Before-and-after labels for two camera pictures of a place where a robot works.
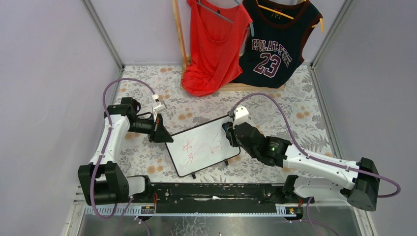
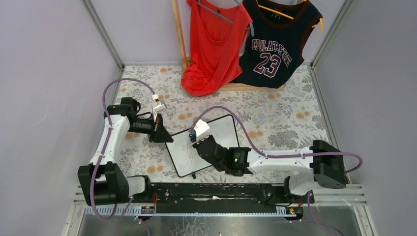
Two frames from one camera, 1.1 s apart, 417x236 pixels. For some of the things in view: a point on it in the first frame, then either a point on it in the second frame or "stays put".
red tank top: [218, 37] stays put
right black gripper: [232, 135] to [202, 144]
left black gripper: [155, 128] stays put
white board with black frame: [198, 148] stays put
